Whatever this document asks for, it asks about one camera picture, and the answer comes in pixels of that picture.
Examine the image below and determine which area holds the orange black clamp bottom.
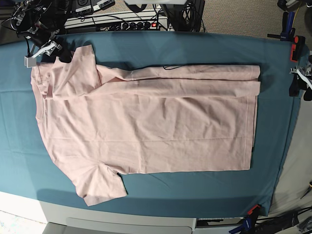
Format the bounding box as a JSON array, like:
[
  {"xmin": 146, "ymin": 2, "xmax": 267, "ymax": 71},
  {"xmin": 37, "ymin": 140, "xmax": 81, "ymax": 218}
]
[{"xmin": 247, "ymin": 204, "xmax": 262, "ymax": 215}]

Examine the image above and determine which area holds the blue clamp top right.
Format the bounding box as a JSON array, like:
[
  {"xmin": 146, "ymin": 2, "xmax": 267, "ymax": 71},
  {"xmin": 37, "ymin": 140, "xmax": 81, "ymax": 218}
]
[{"xmin": 267, "ymin": 12, "xmax": 295, "ymax": 41}]

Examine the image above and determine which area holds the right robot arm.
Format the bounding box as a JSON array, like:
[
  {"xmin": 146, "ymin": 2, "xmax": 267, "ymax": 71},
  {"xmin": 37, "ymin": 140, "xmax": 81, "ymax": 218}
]
[{"xmin": 8, "ymin": 0, "xmax": 73, "ymax": 67}]

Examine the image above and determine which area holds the white power strip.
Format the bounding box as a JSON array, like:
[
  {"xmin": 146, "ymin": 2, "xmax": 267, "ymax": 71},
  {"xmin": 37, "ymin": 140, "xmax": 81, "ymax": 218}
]
[{"xmin": 64, "ymin": 9, "xmax": 169, "ymax": 31}]

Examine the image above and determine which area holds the blue clamp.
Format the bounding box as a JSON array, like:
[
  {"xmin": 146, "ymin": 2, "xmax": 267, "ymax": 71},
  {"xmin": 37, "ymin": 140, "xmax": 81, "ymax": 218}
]
[
  {"xmin": 267, "ymin": 12, "xmax": 295, "ymax": 41},
  {"xmin": 229, "ymin": 217, "xmax": 256, "ymax": 234}
]

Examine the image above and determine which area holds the blue clamp bottom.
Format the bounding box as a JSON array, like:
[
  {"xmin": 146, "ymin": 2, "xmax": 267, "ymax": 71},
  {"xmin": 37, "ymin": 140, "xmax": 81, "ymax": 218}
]
[{"xmin": 229, "ymin": 217, "xmax": 256, "ymax": 234}]

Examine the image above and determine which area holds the orange black clamp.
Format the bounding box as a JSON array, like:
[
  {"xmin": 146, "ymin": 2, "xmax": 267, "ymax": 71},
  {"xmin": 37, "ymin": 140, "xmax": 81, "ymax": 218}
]
[
  {"xmin": 247, "ymin": 204, "xmax": 262, "ymax": 215},
  {"xmin": 290, "ymin": 36, "xmax": 306, "ymax": 62}
]

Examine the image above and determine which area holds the black cable bundle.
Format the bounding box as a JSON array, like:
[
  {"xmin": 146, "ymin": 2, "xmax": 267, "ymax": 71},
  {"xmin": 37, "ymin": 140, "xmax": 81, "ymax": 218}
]
[{"xmin": 160, "ymin": 2, "xmax": 207, "ymax": 33}]

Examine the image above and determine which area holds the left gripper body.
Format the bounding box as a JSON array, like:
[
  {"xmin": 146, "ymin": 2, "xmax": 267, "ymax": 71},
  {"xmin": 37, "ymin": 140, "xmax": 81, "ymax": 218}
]
[{"xmin": 290, "ymin": 67, "xmax": 312, "ymax": 89}]

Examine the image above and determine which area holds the teal table cloth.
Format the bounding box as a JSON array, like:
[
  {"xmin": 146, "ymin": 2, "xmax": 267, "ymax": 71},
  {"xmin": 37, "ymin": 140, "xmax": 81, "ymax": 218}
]
[{"xmin": 0, "ymin": 31, "xmax": 300, "ymax": 218}]

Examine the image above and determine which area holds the orange black clamp top right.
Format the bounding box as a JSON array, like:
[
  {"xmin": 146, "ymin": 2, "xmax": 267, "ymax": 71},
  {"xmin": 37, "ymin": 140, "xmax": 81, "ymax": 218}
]
[{"xmin": 290, "ymin": 36, "xmax": 306, "ymax": 62}]

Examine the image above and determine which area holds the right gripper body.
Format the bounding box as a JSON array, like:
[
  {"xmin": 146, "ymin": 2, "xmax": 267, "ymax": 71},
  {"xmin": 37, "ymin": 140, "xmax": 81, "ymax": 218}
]
[{"xmin": 26, "ymin": 31, "xmax": 62, "ymax": 59}]

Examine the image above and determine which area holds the pink T-shirt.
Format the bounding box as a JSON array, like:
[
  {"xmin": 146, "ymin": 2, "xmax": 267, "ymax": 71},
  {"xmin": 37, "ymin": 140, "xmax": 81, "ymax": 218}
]
[{"xmin": 31, "ymin": 45, "xmax": 260, "ymax": 206}]

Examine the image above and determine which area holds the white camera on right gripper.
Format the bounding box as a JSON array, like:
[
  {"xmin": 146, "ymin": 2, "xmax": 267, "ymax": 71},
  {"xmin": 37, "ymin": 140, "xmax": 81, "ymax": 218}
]
[{"xmin": 24, "ymin": 56, "xmax": 37, "ymax": 68}]

